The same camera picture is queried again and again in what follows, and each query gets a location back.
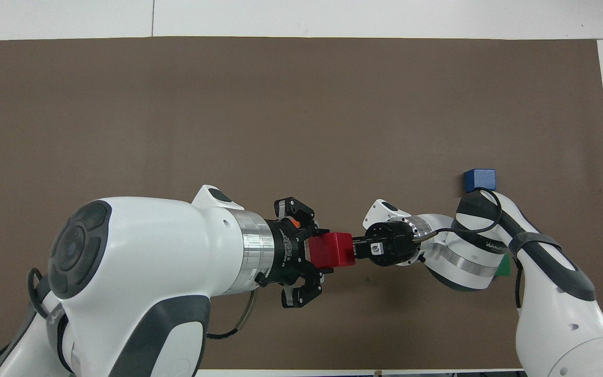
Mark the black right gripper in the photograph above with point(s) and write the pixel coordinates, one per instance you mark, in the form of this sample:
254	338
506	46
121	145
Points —
400	243

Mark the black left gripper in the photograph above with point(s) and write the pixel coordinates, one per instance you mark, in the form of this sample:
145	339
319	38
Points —
286	251

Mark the red wooden cube block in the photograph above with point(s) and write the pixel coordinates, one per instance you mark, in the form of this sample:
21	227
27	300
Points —
332	250

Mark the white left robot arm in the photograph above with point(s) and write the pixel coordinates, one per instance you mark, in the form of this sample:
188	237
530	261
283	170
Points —
149	262

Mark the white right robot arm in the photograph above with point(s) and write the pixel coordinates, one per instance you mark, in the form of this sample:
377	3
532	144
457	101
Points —
553	293

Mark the blue wooden cube block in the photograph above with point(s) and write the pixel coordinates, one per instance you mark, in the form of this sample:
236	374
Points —
480	179

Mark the green wooden cube block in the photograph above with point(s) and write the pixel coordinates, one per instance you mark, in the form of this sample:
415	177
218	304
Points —
503	268

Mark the brown table mat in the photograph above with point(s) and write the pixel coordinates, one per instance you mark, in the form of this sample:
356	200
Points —
301	104

